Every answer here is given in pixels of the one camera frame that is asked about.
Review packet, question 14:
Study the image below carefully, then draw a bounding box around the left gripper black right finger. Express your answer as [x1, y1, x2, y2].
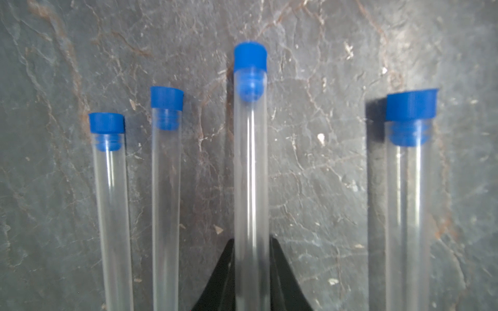
[270, 237, 312, 311]

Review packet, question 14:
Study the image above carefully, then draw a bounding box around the clear test tube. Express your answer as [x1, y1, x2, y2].
[92, 133, 134, 310]
[233, 67, 271, 310]
[385, 119, 433, 310]

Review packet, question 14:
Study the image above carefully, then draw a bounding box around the clear test tube diagonal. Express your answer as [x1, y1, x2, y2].
[152, 108, 181, 310]

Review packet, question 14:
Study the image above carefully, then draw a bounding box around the blue stopper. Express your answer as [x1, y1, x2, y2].
[386, 89, 438, 147]
[150, 86, 184, 131]
[233, 41, 267, 103]
[88, 112, 125, 152]

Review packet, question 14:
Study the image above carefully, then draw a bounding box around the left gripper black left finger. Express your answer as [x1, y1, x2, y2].
[192, 238, 235, 311]

